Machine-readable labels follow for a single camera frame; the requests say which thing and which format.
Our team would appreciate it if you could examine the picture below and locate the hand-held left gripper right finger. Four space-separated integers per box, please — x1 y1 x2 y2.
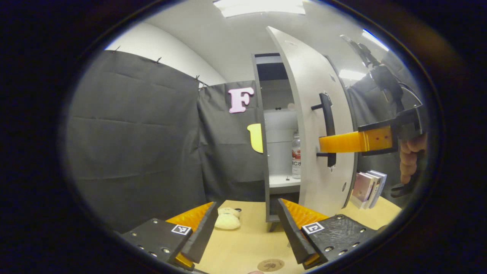
277 198 377 270

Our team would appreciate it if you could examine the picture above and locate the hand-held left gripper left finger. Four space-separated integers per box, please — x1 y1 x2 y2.
121 202 220 271

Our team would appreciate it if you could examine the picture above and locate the round brown coaster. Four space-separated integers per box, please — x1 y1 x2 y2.
257 259 285 272

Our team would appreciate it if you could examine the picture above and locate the black door handle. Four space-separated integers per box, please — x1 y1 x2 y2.
311 92 337 168

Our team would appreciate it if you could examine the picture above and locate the white cabinet door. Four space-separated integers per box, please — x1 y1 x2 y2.
266 26 356 217

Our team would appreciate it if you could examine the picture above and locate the clear bottle with red label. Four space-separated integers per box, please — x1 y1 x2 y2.
291 131 302 179

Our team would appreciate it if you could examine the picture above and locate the grey cabinet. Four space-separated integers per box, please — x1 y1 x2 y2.
251 53 358 223

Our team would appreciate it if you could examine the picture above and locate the cream plush toy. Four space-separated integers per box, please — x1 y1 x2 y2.
214 207 242 230

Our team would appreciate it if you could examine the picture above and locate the black backdrop cloth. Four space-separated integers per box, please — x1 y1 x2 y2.
67 49 423 233

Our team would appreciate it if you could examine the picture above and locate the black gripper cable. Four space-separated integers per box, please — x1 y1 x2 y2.
399 81 423 106

